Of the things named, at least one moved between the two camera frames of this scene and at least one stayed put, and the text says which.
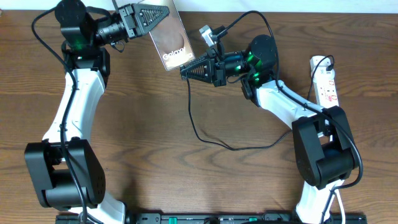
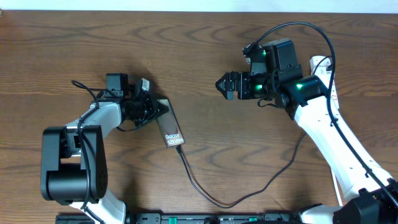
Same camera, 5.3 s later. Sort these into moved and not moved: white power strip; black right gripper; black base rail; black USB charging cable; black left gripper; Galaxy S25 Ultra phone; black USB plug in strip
Moved: black left gripper; Galaxy S25 Ultra phone; black right gripper; black USB charging cable
Not moved: black base rail; white power strip; black USB plug in strip
